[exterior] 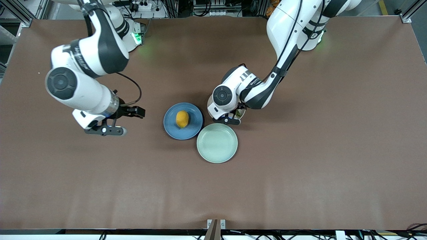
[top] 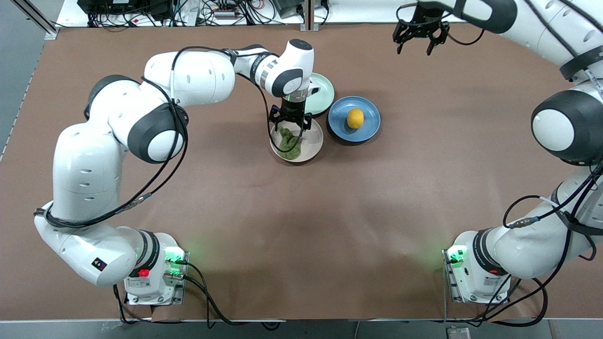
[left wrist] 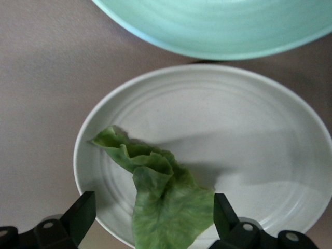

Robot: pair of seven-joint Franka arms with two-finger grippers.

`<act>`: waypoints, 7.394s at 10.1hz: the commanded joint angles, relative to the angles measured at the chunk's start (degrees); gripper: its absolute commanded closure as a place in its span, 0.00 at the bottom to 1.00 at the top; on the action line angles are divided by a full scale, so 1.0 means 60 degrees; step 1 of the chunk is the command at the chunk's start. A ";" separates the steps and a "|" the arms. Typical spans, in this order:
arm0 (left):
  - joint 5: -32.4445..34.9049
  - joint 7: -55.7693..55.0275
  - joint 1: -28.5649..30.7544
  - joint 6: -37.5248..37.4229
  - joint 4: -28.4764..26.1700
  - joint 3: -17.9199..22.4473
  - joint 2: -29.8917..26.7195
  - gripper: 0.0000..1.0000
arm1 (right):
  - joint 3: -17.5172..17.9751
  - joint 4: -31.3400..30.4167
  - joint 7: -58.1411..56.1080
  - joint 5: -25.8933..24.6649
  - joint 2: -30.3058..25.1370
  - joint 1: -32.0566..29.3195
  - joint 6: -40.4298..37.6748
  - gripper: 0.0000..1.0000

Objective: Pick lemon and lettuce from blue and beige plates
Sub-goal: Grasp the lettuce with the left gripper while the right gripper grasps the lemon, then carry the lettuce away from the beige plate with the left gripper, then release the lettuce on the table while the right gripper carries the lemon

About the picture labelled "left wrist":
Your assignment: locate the green lettuce leaf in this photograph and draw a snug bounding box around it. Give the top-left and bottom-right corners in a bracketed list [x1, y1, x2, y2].
[91, 124, 216, 249]

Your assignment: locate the beige plate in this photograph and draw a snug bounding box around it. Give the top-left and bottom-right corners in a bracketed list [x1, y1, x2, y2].
[73, 64, 332, 248]

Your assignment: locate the pale green plate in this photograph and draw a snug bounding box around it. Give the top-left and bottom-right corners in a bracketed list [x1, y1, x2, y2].
[90, 0, 332, 61]

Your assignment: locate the brown table cover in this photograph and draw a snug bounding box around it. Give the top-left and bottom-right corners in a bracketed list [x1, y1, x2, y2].
[0, 0, 332, 249]

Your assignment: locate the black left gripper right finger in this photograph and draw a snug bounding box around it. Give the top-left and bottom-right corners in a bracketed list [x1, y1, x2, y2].
[210, 193, 317, 249]

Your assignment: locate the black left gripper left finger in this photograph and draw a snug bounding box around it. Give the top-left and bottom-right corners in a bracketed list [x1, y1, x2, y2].
[0, 191, 96, 249]

